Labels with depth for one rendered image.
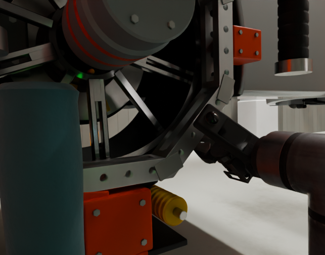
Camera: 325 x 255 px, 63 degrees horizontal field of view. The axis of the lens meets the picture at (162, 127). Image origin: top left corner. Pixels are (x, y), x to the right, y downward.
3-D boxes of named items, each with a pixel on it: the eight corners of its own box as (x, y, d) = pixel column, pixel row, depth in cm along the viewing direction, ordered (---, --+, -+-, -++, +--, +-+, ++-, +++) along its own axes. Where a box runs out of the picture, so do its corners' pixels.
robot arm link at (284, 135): (270, 167, 37) (299, 116, 40) (243, 162, 42) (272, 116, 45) (297, 202, 41) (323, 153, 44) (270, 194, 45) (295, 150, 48)
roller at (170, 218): (134, 190, 77) (133, 170, 76) (196, 227, 51) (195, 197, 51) (114, 194, 74) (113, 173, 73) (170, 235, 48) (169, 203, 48)
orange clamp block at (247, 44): (210, 64, 63) (237, 66, 68) (234, 57, 56) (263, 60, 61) (210, 33, 63) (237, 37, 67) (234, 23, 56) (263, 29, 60)
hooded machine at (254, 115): (257, 139, 605) (257, 84, 597) (279, 141, 555) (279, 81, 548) (236, 142, 573) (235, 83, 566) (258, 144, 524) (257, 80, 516)
